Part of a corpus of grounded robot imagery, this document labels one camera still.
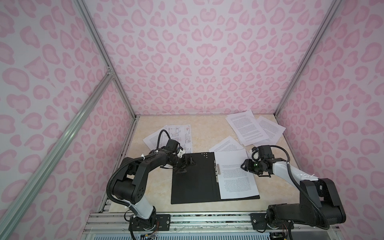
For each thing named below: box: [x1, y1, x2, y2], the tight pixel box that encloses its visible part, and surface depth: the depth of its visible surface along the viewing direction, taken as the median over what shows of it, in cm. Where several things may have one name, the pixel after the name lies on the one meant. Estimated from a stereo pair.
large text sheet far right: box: [225, 110, 270, 147], surface depth 115 cm
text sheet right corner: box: [252, 115, 287, 147], surface depth 112 cm
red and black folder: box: [171, 152, 260, 205], surface depth 87 cm
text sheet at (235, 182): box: [214, 148, 260, 200], surface depth 89 cm
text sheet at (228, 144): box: [208, 135, 244, 153], surface depth 105 cm
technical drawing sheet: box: [163, 124, 193, 154], surface depth 112 cm
